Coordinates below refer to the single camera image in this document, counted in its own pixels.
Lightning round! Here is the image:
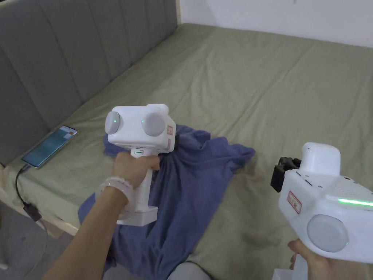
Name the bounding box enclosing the bed with pale green sheet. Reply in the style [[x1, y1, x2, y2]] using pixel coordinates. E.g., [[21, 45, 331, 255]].
[[0, 23, 373, 280]]

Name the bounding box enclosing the black charging cable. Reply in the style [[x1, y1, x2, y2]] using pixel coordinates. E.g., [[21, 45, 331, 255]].
[[15, 163, 50, 264]]

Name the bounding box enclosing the dark blue shirt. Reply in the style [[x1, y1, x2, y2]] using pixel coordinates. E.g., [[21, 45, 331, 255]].
[[78, 124, 257, 280]]

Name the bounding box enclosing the person's left hand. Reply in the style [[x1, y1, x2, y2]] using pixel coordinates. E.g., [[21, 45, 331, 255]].
[[112, 151, 161, 188]]

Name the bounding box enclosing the smartphone with lit screen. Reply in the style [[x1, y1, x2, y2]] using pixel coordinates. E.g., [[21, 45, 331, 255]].
[[20, 125, 79, 169]]

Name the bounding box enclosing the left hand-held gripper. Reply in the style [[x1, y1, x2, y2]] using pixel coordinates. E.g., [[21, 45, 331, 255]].
[[104, 103, 177, 227]]

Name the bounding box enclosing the person's right hand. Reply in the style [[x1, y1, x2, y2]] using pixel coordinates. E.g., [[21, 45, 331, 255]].
[[288, 239, 373, 280]]

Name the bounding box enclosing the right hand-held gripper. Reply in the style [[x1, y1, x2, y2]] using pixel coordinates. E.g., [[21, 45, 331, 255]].
[[270, 142, 373, 280]]

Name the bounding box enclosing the grey padded headboard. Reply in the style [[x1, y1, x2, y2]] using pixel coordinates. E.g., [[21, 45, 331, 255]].
[[0, 0, 179, 169]]

